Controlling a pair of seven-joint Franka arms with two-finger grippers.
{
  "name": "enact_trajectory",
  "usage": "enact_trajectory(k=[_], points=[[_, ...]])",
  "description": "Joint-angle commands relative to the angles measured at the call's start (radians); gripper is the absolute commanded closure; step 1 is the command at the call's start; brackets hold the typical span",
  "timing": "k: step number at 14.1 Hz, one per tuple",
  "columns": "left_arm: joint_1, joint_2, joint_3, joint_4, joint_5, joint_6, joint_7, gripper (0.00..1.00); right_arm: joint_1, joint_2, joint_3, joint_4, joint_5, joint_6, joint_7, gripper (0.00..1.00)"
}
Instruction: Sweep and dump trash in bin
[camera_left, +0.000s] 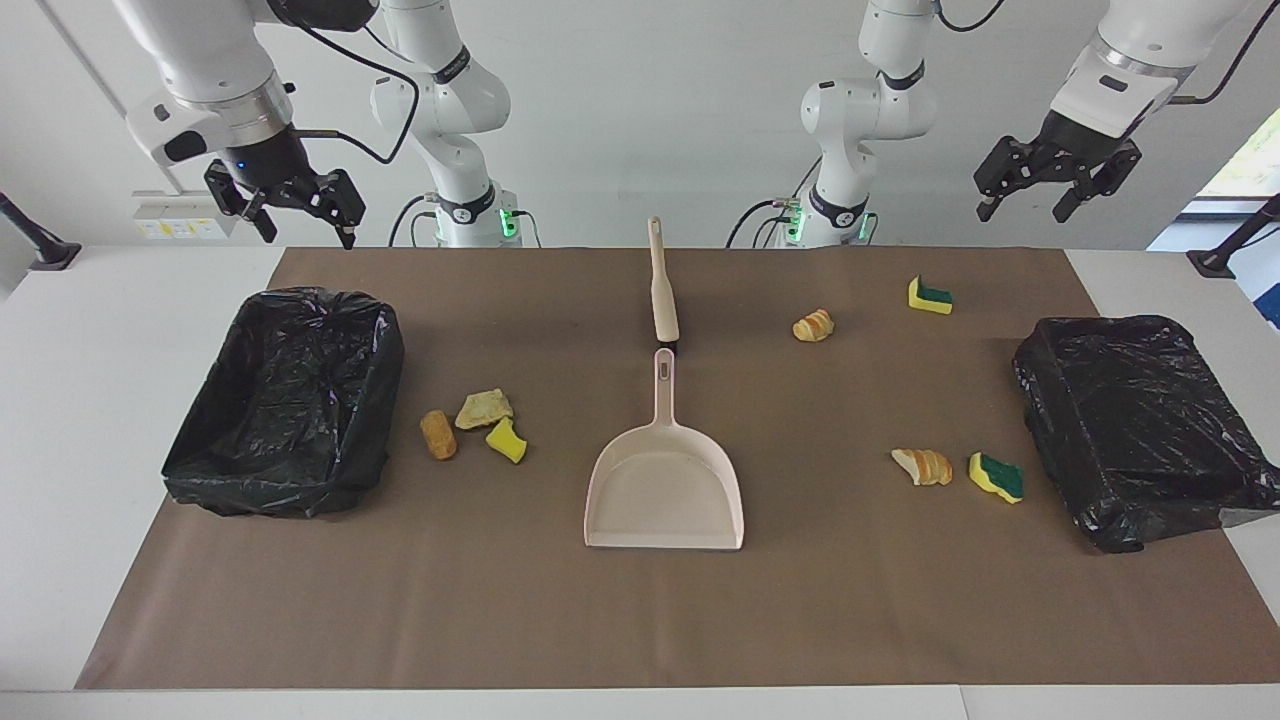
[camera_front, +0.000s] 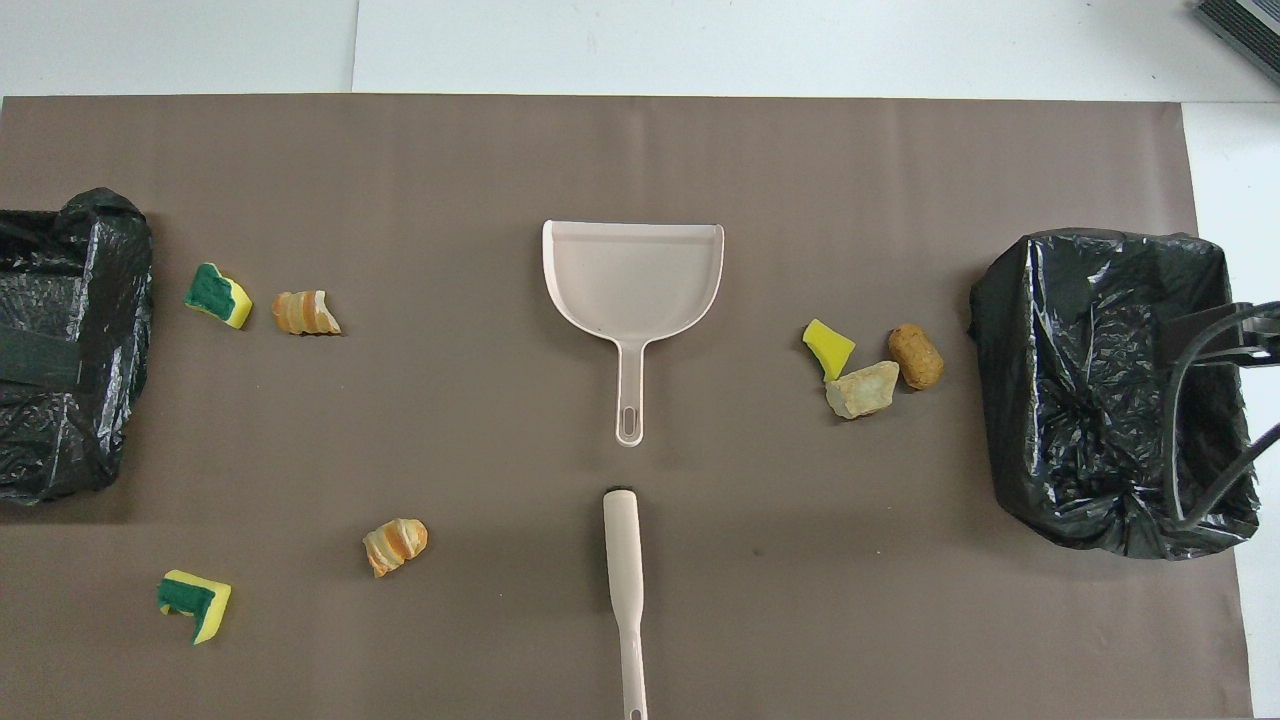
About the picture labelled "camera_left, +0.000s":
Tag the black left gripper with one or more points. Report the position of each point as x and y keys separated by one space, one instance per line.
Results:
x=1085 y=140

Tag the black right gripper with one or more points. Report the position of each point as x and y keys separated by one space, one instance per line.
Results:
x=270 y=165

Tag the yellow green notched sponge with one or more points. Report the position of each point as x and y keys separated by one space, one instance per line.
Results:
x=930 y=296

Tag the orange striped bread toy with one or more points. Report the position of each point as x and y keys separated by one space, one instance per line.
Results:
x=813 y=326
x=925 y=467

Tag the brown croquette toy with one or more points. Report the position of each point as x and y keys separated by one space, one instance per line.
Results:
x=438 y=435

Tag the beige rock-like chunk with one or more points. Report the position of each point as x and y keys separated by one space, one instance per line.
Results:
x=485 y=408

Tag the yellow green sponge piece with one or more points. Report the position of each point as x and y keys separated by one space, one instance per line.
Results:
x=995 y=478

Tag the plain yellow sponge piece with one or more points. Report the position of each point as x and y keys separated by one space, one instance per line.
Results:
x=507 y=441

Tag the beige hand brush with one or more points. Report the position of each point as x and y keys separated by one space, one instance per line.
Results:
x=663 y=310

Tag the pale pink plastic dustpan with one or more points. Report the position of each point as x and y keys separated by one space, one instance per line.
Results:
x=665 y=490

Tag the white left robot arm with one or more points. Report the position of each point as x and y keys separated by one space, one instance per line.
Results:
x=870 y=110

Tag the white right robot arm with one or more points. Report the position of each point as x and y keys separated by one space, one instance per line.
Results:
x=440 y=100

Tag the black bag-lined bin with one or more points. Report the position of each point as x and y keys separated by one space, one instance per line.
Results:
x=290 y=400
x=1140 y=430

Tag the black clamp stand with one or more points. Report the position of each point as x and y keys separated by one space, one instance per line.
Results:
x=1215 y=262
x=50 y=252

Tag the bright window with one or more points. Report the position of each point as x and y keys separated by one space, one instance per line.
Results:
x=1255 y=160

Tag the brown paper table mat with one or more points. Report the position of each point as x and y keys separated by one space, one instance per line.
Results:
x=640 y=620

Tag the white wall power strip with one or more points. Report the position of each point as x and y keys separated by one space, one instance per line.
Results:
x=185 y=215

